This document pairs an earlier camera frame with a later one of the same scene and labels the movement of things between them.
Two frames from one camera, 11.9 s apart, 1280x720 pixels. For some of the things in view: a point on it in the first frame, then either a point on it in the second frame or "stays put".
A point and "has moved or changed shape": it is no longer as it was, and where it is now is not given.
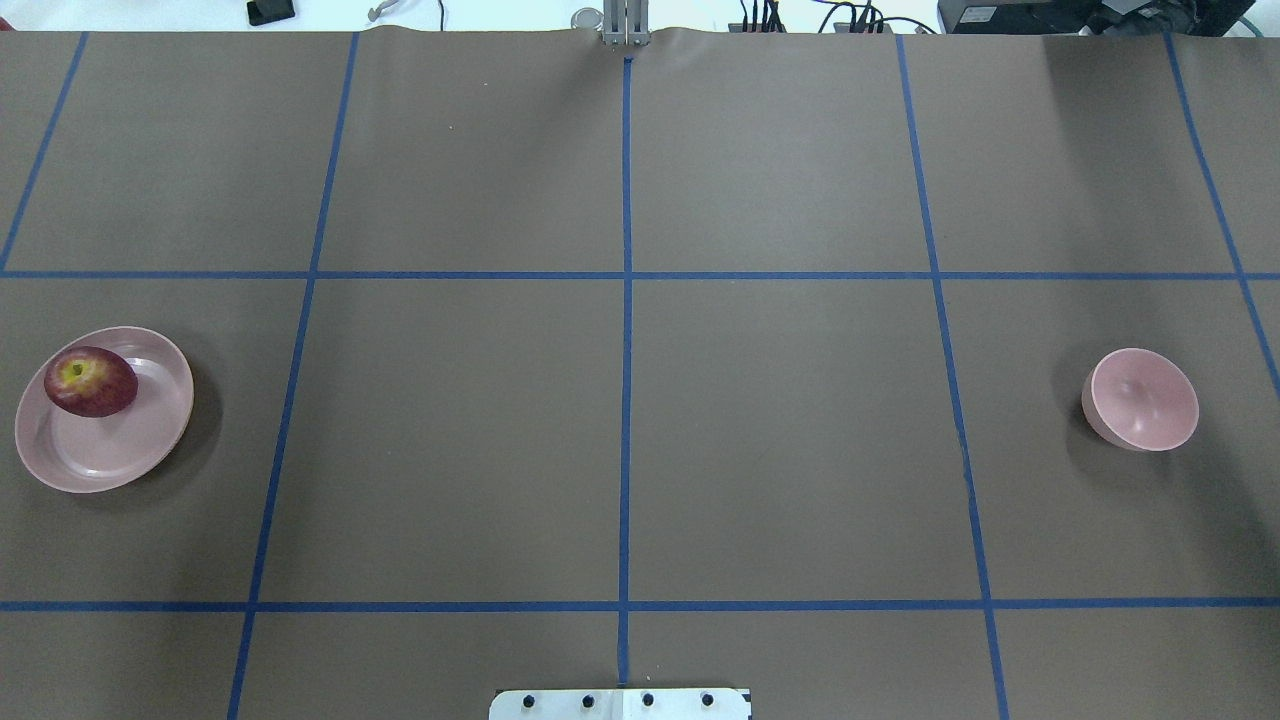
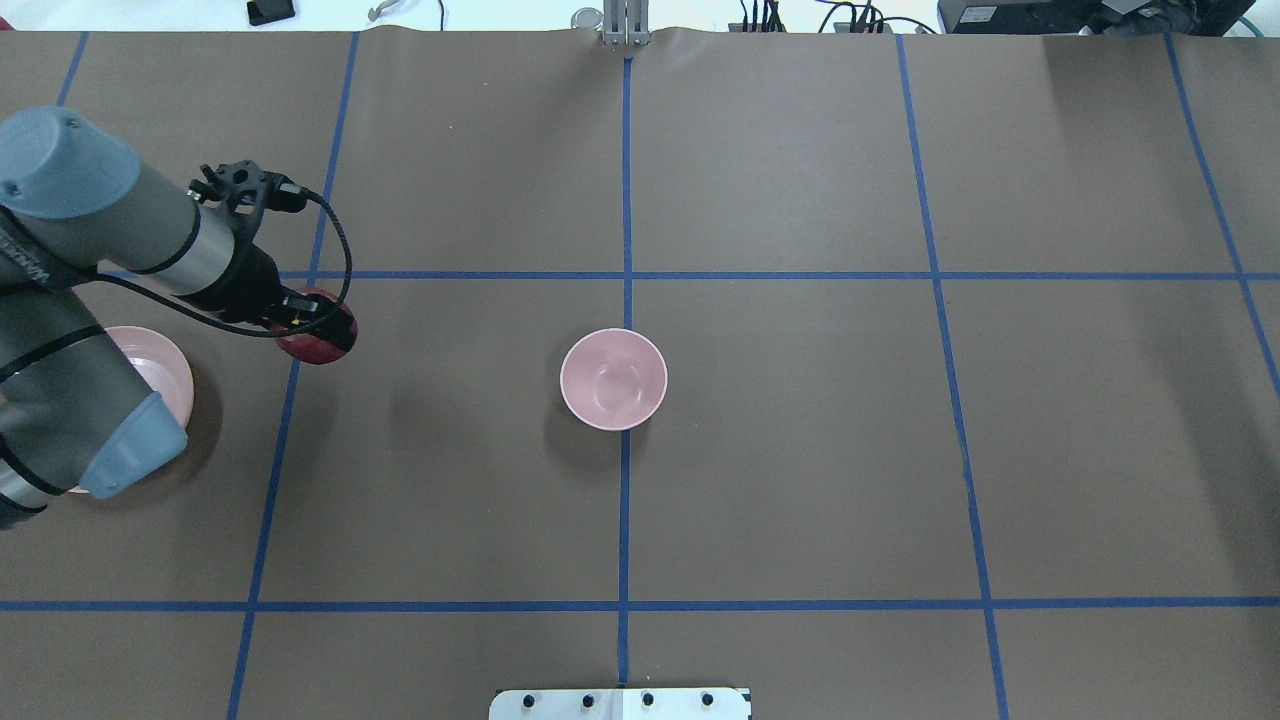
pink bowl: [1140, 400] -> [613, 379]
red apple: [90, 382] has moved or changed shape
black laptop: [1137, 18] stays put
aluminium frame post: [626, 22] stays put
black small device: [262, 12] stays put
